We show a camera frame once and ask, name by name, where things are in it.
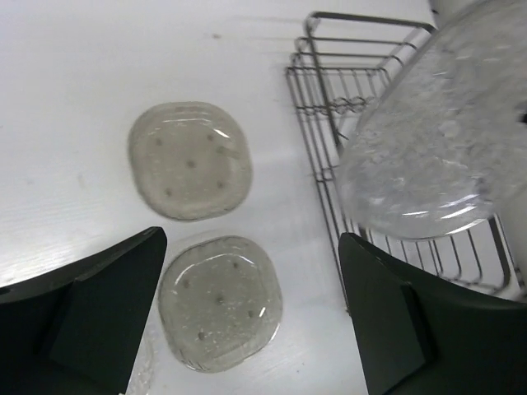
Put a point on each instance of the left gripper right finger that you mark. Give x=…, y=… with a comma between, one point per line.
x=419, y=334

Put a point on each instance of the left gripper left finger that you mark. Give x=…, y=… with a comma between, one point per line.
x=78, y=328

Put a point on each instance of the clear glass plate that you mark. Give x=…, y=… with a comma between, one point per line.
x=445, y=146
x=144, y=366

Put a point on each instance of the smoky glass plate near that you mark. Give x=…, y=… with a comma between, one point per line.
x=220, y=303

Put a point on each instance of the smoky glass plate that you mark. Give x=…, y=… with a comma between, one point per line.
x=220, y=303
x=190, y=160

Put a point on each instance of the smoky glass plate far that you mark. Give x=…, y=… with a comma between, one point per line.
x=190, y=160

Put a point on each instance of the grey wire dish rack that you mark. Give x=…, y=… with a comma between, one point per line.
x=341, y=64

